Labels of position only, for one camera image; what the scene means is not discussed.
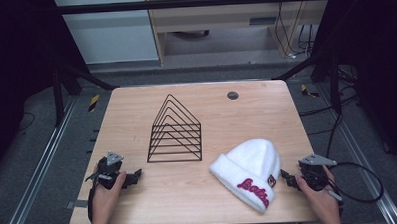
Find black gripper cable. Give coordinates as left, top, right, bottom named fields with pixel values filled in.
left=325, top=161, right=385, bottom=208
left=86, top=180, right=102, bottom=224

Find person's right hand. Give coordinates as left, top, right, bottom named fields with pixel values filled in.
left=294, top=164, right=342, bottom=221

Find black metal stand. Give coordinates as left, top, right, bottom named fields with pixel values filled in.
left=271, top=48, right=344, bottom=117
left=50, top=59, right=121, bottom=129

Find yellow black striped tape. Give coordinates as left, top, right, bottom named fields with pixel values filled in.
left=300, top=83, right=321, bottom=99
left=87, top=93, right=101, bottom=113

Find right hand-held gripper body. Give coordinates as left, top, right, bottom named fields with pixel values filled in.
left=297, top=152, right=339, bottom=193

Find grey metal table bracket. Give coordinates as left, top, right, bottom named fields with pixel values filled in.
left=64, top=199, right=90, bottom=211

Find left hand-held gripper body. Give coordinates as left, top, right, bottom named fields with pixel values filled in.
left=84, top=150, right=126, bottom=191

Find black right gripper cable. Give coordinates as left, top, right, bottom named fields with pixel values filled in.
left=325, top=161, right=385, bottom=208

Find aluminium floor rail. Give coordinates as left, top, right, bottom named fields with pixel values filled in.
left=0, top=95, right=82, bottom=224
left=315, top=80, right=397, bottom=224

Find white cabinet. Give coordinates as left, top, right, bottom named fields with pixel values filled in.
left=53, top=0, right=161, bottom=67

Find black horizontal bar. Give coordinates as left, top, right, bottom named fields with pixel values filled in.
left=54, top=0, right=334, bottom=16

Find thin black floor cable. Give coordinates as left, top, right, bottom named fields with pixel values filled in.
left=16, top=111, right=37, bottom=133

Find hanging desk cables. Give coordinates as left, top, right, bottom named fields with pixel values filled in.
left=273, top=0, right=317, bottom=61

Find black wire rack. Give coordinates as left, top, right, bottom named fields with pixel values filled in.
left=144, top=92, right=203, bottom=164

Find white knitted beanie hat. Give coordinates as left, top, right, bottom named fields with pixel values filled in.
left=207, top=137, right=284, bottom=216

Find black curtain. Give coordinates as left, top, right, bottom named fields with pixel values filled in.
left=0, top=0, right=91, bottom=175
left=311, top=0, right=397, bottom=174

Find person's left hand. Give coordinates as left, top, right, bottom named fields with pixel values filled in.
left=88, top=171, right=129, bottom=224

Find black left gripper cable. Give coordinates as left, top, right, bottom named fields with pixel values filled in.
left=86, top=180, right=102, bottom=224

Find black floor cables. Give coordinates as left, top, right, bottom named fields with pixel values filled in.
left=297, top=65, right=363, bottom=160

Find light wooden desk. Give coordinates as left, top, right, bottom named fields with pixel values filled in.
left=144, top=0, right=336, bottom=67

